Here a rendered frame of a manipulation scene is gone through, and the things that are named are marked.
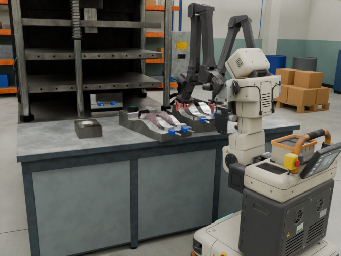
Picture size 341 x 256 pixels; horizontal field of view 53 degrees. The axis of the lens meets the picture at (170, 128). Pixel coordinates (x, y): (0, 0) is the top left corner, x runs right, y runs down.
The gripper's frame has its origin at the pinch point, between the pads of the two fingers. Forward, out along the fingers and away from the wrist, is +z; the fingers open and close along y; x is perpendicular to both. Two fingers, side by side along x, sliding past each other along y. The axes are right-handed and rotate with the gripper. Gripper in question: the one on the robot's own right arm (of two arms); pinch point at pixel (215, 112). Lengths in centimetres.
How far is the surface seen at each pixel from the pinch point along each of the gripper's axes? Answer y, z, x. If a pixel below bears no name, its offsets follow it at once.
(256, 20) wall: -514, -113, -628
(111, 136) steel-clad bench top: 72, 13, -10
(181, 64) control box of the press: -13, -28, -84
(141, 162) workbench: 56, 29, 2
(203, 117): 10.4, 2.8, 1.1
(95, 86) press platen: 67, -12, -80
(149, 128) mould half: 49.3, 7.4, 0.0
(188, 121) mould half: 17.7, 6.5, -7.6
